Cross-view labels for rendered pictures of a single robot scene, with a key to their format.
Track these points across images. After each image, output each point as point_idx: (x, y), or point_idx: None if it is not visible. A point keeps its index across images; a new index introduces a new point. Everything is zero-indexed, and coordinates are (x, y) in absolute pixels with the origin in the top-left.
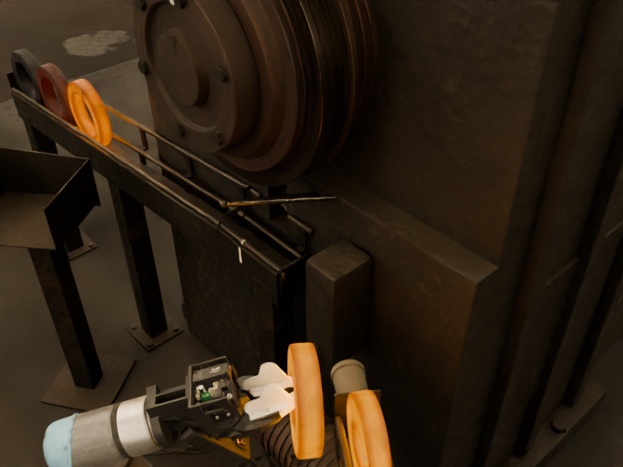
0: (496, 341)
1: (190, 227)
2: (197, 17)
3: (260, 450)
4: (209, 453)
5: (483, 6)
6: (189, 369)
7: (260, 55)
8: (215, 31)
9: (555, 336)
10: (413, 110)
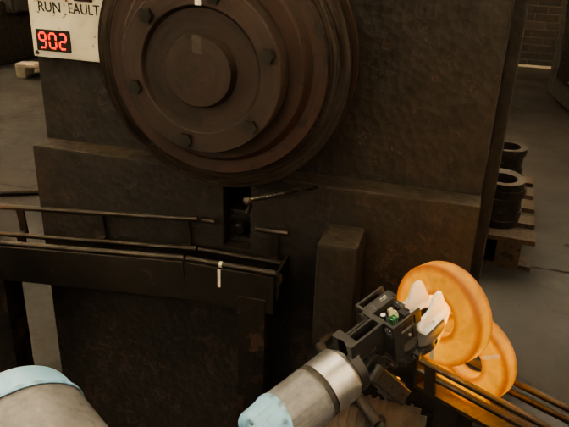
0: None
1: (136, 279)
2: (235, 8)
3: None
4: (387, 392)
5: None
6: (358, 307)
7: (293, 37)
8: (261, 16)
9: None
10: (388, 85)
